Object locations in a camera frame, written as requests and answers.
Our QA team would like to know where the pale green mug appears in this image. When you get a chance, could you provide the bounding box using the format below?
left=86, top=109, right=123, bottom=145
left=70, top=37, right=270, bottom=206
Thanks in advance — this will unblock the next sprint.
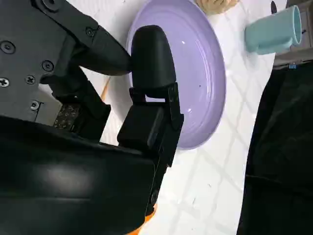
left=245, top=4, right=303, bottom=56

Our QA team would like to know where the beige towel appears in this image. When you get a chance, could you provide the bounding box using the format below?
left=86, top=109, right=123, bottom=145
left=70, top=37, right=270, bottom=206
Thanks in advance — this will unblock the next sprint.
left=195, top=0, right=242, bottom=16

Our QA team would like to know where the lilac plate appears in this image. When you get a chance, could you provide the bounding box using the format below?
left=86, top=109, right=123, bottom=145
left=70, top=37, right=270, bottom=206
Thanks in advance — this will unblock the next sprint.
left=126, top=0, right=227, bottom=151

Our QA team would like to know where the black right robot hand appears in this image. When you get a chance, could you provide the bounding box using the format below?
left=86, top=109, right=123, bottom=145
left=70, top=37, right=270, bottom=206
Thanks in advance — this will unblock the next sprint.
left=0, top=0, right=184, bottom=235

